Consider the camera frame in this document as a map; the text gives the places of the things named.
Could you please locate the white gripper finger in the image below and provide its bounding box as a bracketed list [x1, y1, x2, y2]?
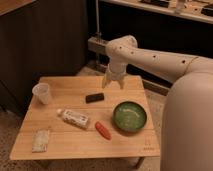
[102, 75, 110, 88]
[118, 79, 124, 89]

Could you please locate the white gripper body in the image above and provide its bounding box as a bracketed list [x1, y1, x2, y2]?
[106, 62, 126, 81]

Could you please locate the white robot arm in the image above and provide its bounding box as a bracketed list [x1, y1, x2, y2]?
[103, 35, 213, 171]

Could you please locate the black rectangular block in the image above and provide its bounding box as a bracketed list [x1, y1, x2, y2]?
[85, 93, 104, 103]

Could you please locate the grey metal beam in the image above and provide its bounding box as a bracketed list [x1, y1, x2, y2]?
[88, 37, 107, 55]

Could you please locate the green bowl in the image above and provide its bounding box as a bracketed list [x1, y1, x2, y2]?
[112, 101, 147, 133]

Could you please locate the orange carrot toy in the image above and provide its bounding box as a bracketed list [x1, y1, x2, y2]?
[95, 122, 111, 140]

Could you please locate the wooden table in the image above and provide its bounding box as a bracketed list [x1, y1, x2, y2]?
[10, 76, 160, 161]

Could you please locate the white plastic bottle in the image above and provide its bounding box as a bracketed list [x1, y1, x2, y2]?
[57, 109, 90, 129]

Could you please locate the clear plastic cup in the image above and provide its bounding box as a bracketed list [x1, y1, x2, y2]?
[32, 83, 52, 105]

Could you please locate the metal pole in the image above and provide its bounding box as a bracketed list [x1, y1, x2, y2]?
[95, 0, 101, 42]

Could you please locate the white snack packet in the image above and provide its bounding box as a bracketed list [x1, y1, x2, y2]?
[32, 130, 50, 153]

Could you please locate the background workbench shelf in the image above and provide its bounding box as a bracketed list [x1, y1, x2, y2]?
[101, 0, 213, 25]

